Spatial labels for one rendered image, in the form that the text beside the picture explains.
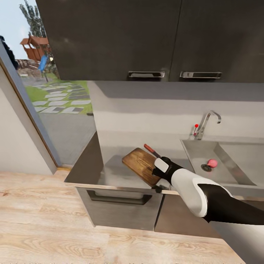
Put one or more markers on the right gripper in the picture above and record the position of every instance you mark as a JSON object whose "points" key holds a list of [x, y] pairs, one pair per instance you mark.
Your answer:
{"points": [[156, 172]]}

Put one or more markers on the dishwasher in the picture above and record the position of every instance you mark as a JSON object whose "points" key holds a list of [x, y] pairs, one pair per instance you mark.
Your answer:
{"points": [[121, 209]]}

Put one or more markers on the parer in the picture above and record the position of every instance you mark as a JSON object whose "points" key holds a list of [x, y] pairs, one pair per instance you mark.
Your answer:
{"points": [[153, 151]]}

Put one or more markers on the drop in sink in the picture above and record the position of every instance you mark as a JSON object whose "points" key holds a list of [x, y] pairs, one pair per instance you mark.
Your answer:
{"points": [[239, 164]]}

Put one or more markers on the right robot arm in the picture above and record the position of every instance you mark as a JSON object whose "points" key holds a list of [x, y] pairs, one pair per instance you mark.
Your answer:
{"points": [[238, 223]]}

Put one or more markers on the vidalia onion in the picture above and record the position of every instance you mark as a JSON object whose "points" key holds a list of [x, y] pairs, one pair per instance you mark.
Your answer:
{"points": [[212, 163]]}

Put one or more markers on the cabinet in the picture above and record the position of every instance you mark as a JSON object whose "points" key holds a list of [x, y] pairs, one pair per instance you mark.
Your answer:
{"points": [[209, 41]]}

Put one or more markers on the cutting board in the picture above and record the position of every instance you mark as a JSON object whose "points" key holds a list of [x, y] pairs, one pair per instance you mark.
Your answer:
{"points": [[142, 163]]}

